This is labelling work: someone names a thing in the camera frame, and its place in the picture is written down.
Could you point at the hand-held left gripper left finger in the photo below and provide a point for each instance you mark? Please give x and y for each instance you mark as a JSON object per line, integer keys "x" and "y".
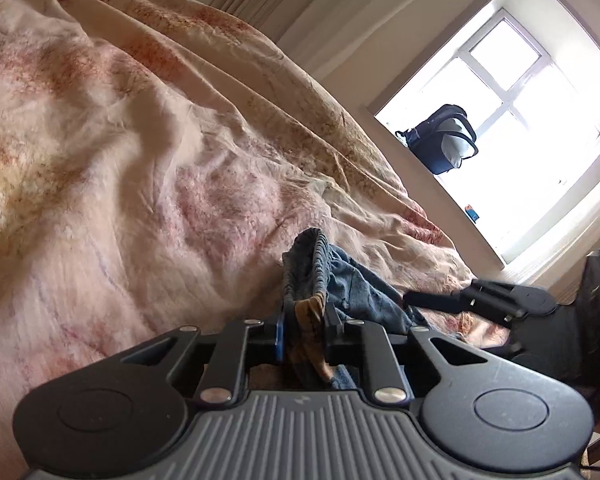
{"x": 279, "y": 336}

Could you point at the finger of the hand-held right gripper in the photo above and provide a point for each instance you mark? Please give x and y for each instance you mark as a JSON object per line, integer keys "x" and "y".
{"x": 460, "y": 299}

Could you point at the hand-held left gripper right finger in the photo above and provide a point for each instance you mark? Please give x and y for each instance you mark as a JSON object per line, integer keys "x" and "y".
{"x": 331, "y": 332}

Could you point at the blue printed pants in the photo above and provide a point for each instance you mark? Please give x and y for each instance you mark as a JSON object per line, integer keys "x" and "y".
{"x": 320, "y": 270}

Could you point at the small blue box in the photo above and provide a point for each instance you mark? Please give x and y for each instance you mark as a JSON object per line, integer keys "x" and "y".
{"x": 472, "y": 212}

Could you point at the dark blue backpack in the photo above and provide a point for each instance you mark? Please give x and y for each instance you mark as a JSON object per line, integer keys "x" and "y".
{"x": 442, "y": 140}

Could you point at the white framed window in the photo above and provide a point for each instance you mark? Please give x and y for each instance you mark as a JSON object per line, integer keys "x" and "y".
{"x": 540, "y": 125}

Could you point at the pink floral blanket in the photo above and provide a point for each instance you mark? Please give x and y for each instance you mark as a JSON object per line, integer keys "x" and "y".
{"x": 130, "y": 160}

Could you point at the beige curtain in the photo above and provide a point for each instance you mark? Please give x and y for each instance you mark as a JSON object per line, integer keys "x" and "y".
{"x": 330, "y": 5}

